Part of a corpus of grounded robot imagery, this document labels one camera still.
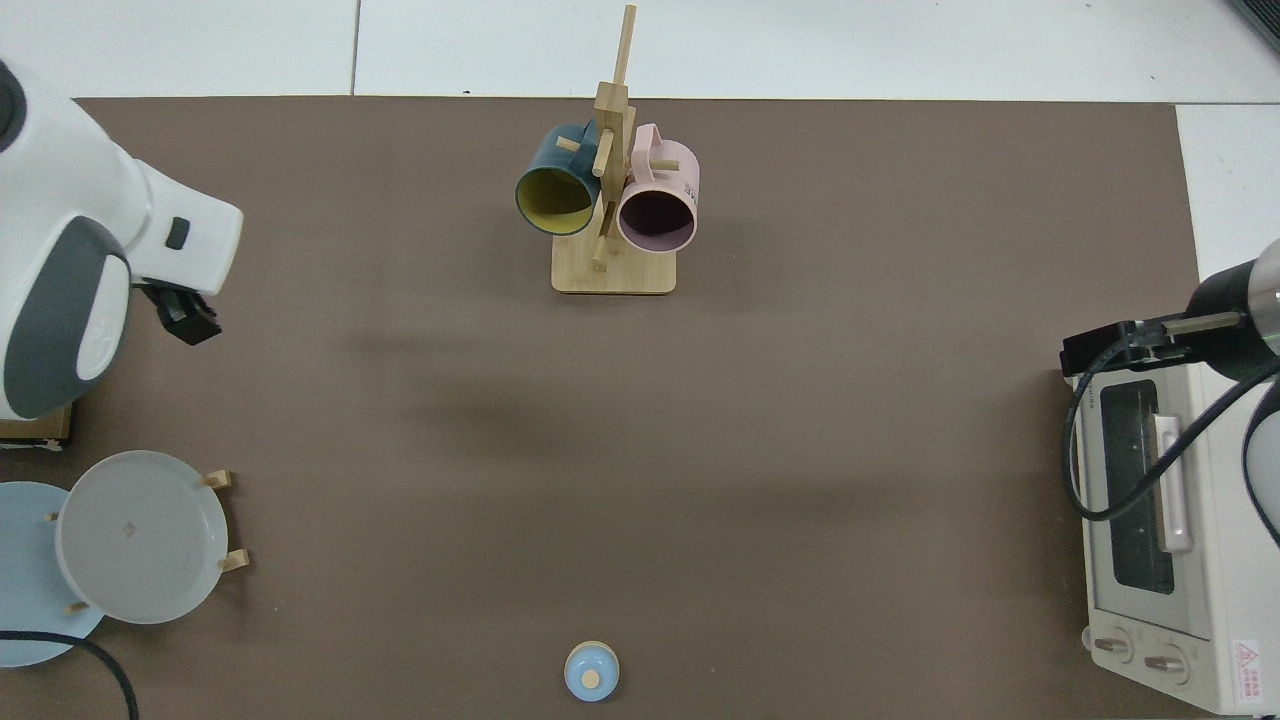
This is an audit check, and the grey plate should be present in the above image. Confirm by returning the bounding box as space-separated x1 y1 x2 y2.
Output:
55 450 229 625

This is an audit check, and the pale toaster oven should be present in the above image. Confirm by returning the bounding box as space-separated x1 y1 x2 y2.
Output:
1063 360 1280 716

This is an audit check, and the wooden plate rack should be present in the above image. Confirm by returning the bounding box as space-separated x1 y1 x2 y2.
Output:
40 468 251 613

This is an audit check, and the light blue plate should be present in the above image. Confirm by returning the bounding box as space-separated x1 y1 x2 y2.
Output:
0 482 106 668

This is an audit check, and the brown table cloth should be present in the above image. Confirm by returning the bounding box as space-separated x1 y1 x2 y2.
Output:
0 96 1201 720

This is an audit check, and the dark teal mug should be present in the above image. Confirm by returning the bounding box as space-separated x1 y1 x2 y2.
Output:
515 123 603 237

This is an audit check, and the wooden cup stand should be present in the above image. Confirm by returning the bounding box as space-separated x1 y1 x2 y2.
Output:
551 5 678 295

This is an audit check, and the pink mug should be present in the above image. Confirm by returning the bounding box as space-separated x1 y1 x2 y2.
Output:
616 123 700 254

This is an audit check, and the small blue round bell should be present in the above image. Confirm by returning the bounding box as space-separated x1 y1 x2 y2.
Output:
564 641 621 702

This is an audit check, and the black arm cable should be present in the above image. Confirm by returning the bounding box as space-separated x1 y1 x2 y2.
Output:
0 630 139 720
1063 340 1280 523

